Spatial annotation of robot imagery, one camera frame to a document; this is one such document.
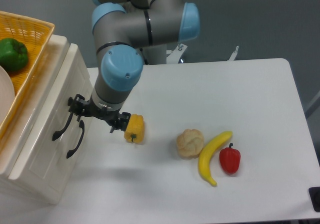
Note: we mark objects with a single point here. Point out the black object at table edge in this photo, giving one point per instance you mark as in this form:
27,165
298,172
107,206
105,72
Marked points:
314,193

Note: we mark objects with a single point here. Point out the white plate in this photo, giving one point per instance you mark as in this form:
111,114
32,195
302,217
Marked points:
7,95

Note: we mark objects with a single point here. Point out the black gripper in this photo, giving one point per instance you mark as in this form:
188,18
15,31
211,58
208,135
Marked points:
80,107

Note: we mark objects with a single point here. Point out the black lower drawer handle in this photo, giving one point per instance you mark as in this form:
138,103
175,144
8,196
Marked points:
77,140

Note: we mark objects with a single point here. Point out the white drawer cabinet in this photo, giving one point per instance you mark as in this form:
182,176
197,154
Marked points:
17,133

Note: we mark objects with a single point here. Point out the yellow banana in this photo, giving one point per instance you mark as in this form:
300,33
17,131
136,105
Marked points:
208,152

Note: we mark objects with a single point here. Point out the bread roll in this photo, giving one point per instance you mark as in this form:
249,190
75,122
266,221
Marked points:
190,143

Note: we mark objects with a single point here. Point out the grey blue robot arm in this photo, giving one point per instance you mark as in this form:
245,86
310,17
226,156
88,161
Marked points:
120,29

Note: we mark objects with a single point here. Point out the red bell pepper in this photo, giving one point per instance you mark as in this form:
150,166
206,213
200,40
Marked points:
229,159

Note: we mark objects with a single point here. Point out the white drawer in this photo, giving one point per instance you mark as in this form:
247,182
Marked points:
57,130

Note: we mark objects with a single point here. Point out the yellow bell pepper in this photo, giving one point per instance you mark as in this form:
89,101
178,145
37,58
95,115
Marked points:
135,130

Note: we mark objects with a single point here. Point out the black top drawer handle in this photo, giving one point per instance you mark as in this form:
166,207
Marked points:
59,133

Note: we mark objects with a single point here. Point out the black drawer handle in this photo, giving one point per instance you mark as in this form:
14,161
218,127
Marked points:
59,133
77,140

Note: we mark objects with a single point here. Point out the green bell pepper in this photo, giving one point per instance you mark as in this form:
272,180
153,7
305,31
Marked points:
14,55

